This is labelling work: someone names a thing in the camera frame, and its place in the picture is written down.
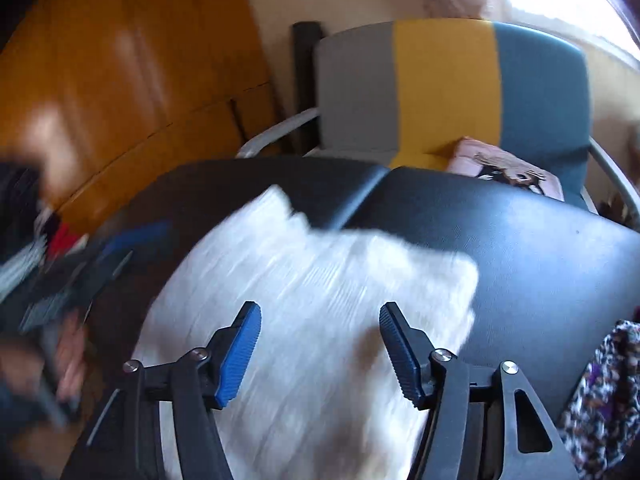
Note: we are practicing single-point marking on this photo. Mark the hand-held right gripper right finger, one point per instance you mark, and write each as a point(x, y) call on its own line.
point(400, 350)

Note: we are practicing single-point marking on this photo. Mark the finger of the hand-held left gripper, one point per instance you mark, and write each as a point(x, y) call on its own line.
point(135, 237)

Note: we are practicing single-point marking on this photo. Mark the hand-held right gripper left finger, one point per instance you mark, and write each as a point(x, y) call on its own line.
point(240, 350)

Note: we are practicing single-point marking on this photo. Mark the white knit sweater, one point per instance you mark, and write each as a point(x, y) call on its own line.
point(310, 300)

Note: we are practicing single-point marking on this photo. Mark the pile of dark clothes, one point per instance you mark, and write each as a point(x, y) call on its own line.
point(35, 230)

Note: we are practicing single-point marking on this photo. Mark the person's left hand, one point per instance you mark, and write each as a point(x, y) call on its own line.
point(70, 365)

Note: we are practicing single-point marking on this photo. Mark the wooden wardrobe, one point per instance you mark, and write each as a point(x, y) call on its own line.
point(125, 60)

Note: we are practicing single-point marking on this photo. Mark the pink printed cloth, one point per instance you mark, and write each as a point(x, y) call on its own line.
point(480, 157)

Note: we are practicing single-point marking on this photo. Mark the patterned dark floral cloth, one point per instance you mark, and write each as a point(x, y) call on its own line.
point(605, 390)

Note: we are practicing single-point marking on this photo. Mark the grey yellow teal striped chair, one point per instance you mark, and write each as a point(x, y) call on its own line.
point(445, 85)

